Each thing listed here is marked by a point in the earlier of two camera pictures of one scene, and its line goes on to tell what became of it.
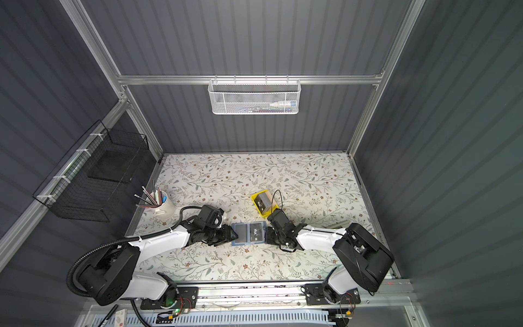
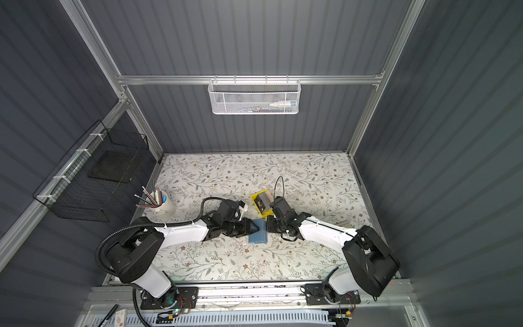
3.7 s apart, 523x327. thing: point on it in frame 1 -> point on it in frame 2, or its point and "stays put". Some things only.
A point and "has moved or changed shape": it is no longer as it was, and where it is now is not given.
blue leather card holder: (248, 233) has moved or changed shape
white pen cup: (165, 210) stays put
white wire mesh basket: (255, 97) stays put
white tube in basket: (288, 103) stays put
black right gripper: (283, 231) -> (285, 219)
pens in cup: (150, 200) stays put
